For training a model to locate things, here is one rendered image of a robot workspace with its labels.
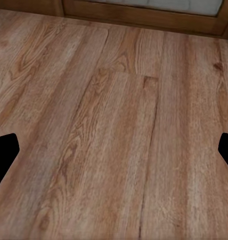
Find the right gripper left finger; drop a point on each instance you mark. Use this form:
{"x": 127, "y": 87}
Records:
{"x": 9, "y": 149}

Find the door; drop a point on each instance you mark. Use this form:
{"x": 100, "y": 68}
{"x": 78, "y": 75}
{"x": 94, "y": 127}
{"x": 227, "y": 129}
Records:
{"x": 207, "y": 18}

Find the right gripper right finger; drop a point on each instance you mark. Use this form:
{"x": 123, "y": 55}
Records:
{"x": 223, "y": 146}

